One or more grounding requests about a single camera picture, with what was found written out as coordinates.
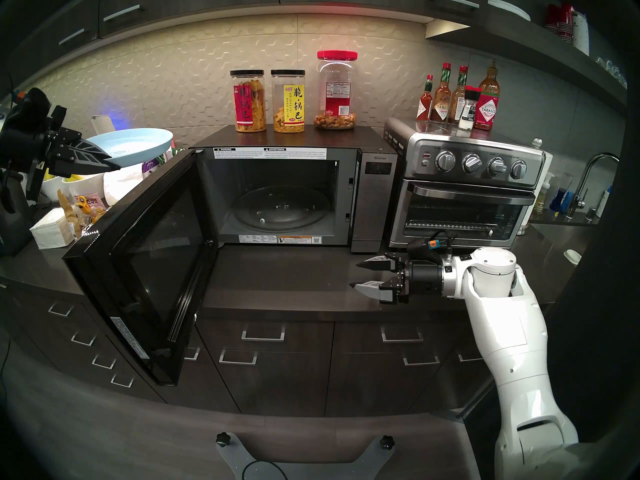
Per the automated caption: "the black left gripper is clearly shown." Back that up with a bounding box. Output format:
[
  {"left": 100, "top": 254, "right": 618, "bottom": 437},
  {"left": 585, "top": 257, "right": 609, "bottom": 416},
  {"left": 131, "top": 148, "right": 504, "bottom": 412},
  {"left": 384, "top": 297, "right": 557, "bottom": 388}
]
[{"left": 0, "top": 105, "right": 122, "bottom": 202}]

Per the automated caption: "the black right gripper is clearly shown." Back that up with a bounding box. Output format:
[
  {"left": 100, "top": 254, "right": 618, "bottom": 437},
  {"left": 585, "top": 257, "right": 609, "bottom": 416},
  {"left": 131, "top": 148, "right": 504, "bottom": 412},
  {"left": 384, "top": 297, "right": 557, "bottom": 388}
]
[{"left": 349, "top": 254, "right": 445, "bottom": 306}]

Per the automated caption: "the light blue plate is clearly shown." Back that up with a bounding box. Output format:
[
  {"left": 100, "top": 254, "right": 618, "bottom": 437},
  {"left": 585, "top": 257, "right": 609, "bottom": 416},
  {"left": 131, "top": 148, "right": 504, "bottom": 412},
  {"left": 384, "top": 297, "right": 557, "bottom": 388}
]
[{"left": 86, "top": 128, "right": 174, "bottom": 173}]

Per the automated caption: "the black glass microwave door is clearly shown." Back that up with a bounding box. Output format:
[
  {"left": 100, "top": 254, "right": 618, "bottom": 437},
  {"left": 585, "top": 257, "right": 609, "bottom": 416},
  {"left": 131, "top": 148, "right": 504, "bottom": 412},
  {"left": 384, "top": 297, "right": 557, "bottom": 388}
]
[{"left": 62, "top": 148, "right": 220, "bottom": 386}]

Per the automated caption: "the glass microwave turntable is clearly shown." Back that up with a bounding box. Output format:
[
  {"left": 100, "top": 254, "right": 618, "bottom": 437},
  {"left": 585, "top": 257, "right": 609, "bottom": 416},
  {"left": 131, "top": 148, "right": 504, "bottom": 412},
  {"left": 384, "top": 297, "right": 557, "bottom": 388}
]
[{"left": 231, "top": 185, "right": 333, "bottom": 232}]

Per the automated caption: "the large white bowl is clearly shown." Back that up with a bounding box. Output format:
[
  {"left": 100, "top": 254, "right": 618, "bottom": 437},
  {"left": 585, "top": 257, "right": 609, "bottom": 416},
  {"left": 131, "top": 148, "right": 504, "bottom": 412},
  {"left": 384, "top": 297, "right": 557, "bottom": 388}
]
[{"left": 61, "top": 174, "right": 110, "bottom": 200}]

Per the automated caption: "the small white bowl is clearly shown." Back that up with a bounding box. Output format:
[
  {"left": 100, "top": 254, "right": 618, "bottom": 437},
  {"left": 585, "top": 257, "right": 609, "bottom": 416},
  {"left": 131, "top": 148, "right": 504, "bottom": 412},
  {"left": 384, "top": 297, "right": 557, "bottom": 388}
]
[{"left": 39, "top": 176, "right": 65, "bottom": 202}]

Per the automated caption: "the snack pack with yellow print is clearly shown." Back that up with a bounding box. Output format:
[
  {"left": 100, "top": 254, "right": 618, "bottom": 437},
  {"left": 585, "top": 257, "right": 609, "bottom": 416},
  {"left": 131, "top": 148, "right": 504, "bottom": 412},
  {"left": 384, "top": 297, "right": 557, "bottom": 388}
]
[{"left": 74, "top": 194, "right": 107, "bottom": 220}]

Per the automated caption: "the white crumpled paper bag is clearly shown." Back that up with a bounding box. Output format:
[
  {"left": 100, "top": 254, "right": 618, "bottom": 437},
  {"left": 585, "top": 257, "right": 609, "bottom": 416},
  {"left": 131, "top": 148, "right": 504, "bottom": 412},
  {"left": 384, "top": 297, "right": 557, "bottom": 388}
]
[{"left": 103, "top": 164, "right": 146, "bottom": 207}]

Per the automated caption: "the white napkin stack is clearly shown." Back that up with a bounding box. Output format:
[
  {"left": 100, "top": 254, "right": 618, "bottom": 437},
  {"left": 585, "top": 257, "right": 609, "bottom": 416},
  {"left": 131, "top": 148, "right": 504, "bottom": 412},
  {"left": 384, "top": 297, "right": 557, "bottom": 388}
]
[{"left": 29, "top": 207, "right": 75, "bottom": 250}]

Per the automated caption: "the stainless steel toaster oven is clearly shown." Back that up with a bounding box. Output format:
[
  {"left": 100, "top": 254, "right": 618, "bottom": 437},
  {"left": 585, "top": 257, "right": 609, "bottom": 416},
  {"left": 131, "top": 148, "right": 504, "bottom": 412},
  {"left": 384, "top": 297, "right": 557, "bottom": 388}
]
[{"left": 383, "top": 117, "right": 547, "bottom": 250}]

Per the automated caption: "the dark lower cabinet unit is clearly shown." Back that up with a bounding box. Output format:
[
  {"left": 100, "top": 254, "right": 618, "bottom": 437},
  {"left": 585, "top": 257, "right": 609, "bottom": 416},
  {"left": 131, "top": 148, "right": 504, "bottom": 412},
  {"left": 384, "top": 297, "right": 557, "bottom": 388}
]
[{"left": 0, "top": 279, "right": 551, "bottom": 420}]

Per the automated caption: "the small red hot sauce bottle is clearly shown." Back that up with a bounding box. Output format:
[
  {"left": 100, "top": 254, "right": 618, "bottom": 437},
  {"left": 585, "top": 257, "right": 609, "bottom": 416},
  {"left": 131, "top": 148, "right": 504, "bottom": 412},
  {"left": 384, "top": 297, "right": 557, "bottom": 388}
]
[{"left": 416, "top": 74, "right": 434, "bottom": 122}]

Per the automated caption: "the snack jar with red label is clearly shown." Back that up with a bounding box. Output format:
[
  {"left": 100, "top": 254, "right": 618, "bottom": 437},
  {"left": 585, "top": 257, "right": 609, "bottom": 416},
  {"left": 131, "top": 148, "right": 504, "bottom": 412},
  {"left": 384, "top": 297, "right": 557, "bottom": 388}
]
[{"left": 230, "top": 70, "right": 267, "bottom": 133}]

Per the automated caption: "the clear soap pump bottle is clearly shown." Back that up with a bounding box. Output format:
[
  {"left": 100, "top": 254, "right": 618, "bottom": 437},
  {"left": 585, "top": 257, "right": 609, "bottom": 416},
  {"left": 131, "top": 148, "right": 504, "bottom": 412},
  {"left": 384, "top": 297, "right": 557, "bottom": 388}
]
[{"left": 533, "top": 171, "right": 555, "bottom": 215}]

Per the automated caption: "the brown sauce bottle red cap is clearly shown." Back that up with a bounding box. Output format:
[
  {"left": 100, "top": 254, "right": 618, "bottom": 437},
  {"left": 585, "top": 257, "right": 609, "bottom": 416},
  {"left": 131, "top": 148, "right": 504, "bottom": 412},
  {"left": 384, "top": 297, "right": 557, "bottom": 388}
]
[{"left": 431, "top": 62, "right": 453, "bottom": 124}]

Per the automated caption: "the spice shaker with red cap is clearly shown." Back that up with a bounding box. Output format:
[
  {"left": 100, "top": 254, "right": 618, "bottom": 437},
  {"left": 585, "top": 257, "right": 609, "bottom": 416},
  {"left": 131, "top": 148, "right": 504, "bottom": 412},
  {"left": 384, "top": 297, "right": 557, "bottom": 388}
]
[{"left": 458, "top": 85, "right": 481, "bottom": 131}]

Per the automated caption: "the clear jar with red lid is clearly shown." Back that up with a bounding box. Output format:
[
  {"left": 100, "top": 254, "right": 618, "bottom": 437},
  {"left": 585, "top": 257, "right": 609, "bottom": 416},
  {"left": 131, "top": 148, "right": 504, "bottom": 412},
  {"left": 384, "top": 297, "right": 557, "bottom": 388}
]
[{"left": 314, "top": 50, "right": 359, "bottom": 131}]

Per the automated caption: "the snack jar with yellow label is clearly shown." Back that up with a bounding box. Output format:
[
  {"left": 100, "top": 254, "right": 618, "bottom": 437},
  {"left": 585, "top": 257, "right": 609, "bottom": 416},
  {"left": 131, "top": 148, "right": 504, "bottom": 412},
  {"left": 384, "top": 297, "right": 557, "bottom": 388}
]
[{"left": 271, "top": 69, "right": 306, "bottom": 134}]

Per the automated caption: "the large Tabasco sauce bottle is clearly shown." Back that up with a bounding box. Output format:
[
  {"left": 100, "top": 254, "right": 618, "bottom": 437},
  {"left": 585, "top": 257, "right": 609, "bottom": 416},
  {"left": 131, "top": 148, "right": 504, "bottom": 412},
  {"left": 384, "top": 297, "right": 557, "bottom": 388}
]
[{"left": 473, "top": 60, "right": 501, "bottom": 131}]

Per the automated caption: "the sauce bottle with green neck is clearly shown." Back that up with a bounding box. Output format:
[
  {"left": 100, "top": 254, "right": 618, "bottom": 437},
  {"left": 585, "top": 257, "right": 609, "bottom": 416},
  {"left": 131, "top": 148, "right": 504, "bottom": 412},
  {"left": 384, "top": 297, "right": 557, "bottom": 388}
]
[{"left": 447, "top": 65, "right": 469, "bottom": 125}]

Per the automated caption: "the chrome sink faucet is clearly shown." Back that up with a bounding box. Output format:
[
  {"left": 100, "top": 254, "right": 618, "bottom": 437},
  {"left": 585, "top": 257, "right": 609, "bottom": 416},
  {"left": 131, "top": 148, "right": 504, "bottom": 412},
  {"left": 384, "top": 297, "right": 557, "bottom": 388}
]
[{"left": 567, "top": 153, "right": 621, "bottom": 221}]

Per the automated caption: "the stack of white plates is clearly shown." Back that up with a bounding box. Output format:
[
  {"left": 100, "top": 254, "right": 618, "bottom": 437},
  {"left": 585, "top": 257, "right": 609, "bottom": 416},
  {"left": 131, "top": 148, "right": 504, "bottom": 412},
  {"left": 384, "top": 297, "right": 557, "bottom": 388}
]
[{"left": 487, "top": 0, "right": 532, "bottom": 22}]

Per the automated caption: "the row of clear glasses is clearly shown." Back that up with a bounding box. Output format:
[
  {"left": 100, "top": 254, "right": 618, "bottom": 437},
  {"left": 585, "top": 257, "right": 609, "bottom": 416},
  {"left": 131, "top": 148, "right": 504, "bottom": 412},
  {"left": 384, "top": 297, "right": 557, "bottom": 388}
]
[{"left": 595, "top": 54, "right": 628, "bottom": 90}]

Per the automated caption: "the stack of red cups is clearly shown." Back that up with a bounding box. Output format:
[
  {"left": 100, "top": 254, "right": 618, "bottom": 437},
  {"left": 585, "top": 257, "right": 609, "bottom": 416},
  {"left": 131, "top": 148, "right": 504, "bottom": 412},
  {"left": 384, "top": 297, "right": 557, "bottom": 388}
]
[{"left": 545, "top": 3, "right": 575, "bottom": 39}]

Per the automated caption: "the white paper cup stack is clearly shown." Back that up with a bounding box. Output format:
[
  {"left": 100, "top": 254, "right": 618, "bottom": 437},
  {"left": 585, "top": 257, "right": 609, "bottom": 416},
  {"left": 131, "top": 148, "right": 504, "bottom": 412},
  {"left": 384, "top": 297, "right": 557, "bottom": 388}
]
[{"left": 571, "top": 11, "right": 591, "bottom": 56}]

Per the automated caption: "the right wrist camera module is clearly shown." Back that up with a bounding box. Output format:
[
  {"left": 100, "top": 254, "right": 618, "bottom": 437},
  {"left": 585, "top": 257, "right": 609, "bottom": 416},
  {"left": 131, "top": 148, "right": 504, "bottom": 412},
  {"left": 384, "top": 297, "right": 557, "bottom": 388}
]
[{"left": 407, "top": 231, "right": 453, "bottom": 261}]

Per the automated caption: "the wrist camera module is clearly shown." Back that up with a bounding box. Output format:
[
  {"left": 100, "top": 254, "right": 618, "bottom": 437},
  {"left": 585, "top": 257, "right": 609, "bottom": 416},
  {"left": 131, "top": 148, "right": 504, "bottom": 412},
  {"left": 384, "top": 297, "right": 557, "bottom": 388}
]
[
  {"left": 407, "top": 231, "right": 453, "bottom": 261},
  {"left": 10, "top": 87, "right": 52, "bottom": 131}
]

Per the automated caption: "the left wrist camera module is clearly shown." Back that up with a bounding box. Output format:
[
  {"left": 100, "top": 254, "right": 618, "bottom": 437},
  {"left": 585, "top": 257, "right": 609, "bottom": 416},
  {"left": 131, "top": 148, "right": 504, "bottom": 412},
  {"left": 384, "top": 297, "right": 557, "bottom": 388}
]
[{"left": 10, "top": 87, "right": 52, "bottom": 131}]

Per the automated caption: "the black left wrist cable loop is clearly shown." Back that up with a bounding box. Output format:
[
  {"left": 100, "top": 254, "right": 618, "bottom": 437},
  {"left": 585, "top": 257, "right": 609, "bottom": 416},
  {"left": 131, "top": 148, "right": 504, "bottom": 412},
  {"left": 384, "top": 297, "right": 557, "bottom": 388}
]
[{"left": 0, "top": 171, "right": 19, "bottom": 216}]

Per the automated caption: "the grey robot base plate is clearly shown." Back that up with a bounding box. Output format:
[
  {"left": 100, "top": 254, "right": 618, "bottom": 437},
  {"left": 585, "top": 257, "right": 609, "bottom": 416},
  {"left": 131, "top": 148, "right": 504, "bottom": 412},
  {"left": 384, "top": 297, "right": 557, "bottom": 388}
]
[{"left": 216, "top": 431, "right": 396, "bottom": 480}]

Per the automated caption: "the black cable on base plate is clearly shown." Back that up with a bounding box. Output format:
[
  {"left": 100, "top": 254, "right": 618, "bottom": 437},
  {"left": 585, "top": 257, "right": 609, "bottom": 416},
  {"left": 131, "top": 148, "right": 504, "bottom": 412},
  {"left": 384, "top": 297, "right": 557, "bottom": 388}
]
[{"left": 242, "top": 460, "right": 291, "bottom": 480}]

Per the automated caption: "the dark wall shelf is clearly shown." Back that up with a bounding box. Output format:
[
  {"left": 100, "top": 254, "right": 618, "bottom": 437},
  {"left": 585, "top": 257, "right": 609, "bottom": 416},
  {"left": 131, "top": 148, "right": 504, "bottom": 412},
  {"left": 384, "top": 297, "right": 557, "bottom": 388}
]
[{"left": 425, "top": 4, "right": 628, "bottom": 115}]

